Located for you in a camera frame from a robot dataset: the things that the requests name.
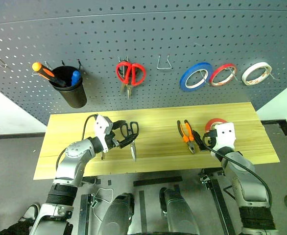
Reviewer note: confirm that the black and white sneaker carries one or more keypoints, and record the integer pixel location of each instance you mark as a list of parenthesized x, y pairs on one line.
[(32, 211)]

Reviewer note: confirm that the grey perforated pegboard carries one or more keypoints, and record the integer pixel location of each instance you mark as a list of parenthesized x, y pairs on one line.
[(143, 31)]

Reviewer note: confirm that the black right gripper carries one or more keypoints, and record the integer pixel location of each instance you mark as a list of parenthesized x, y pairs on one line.
[(210, 138)]

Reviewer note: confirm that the orange and black screwdriver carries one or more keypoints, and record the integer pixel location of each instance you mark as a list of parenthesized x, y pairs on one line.
[(45, 73)]

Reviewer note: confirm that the black floor tape strip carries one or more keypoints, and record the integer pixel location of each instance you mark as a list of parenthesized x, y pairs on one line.
[(142, 210), (158, 181)]

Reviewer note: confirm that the white tape roll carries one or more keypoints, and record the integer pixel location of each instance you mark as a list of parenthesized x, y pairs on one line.
[(246, 76)]

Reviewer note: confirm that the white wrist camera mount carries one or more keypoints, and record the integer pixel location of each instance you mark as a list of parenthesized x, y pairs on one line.
[(225, 137), (101, 127)]

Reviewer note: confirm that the black cup holder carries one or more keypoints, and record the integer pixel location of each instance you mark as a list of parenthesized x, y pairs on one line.
[(76, 95)]

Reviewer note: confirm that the black metal table frame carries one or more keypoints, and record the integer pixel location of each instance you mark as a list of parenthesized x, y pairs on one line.
[(219, 203)]

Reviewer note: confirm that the black trouser leg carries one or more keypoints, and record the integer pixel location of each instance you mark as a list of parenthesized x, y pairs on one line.
[(13, 228)]

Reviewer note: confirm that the silver tape hook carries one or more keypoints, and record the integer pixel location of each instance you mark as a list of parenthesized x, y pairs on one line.
[(272, 76), (233, 74), (203, 74)]

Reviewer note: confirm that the silver scissors hook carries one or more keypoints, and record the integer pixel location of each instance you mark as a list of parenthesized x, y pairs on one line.
[(124, 59)]

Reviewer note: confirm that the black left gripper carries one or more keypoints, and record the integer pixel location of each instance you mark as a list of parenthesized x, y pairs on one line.
[(112, 140)]

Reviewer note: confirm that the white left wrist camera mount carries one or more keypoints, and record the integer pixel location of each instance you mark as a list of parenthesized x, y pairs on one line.
[(101, 127)]

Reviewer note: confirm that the dark grey rounded leg cover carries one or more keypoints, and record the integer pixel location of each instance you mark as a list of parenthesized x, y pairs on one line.
[(179, 213), (116, 215)]

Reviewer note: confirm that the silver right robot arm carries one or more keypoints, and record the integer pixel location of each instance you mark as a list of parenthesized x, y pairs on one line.
[(244, 176)]

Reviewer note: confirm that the red tape roll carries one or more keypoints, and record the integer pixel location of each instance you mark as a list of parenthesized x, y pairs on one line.
[(213, 77), (210, 122)]

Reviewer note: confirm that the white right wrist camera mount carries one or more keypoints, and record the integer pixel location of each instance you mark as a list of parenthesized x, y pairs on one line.
[(225, 137)]

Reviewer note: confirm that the orange and black pliers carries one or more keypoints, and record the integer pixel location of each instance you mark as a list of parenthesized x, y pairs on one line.
[(188, 139)]

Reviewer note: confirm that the blue tape roll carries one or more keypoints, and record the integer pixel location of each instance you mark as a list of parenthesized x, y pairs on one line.
[(184, 82)]

